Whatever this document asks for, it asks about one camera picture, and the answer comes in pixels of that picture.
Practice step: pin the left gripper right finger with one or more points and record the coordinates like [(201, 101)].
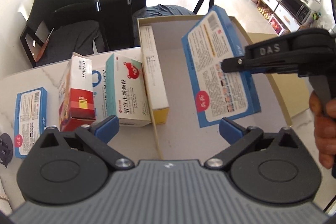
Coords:
[(273, 168)]

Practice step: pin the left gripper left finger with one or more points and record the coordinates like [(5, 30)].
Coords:
[(63, 168)]

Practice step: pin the red white bandage box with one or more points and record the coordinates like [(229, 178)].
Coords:
[(76, 102)]

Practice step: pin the blue mask box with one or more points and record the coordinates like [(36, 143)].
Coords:
[(217, 94)]

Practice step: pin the long white medicine box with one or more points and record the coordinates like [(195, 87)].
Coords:
[(155, 86)]

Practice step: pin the person's right hand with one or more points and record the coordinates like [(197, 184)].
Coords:
[(324, 130)]

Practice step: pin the tan shoe box lid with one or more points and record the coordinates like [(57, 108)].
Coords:
[(287, 95)]

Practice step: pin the black microwave oven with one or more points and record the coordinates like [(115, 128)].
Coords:
[(298, 9)]

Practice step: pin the black metal phone stand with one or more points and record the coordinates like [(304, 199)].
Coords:
[(6, 149)]

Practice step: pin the rolled white cloth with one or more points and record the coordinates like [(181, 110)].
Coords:
[(5, 206)]

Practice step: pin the teal white bear medicine box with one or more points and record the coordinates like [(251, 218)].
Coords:
[(125, 91)]

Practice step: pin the tan cardboard shoe box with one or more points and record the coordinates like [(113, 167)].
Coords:
[(181, 138)]

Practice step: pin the white blue tooth medicine box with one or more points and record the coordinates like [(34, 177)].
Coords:
[(99, 92)]

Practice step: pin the black dining chair left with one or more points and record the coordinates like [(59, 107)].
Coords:
[(57, 28)]

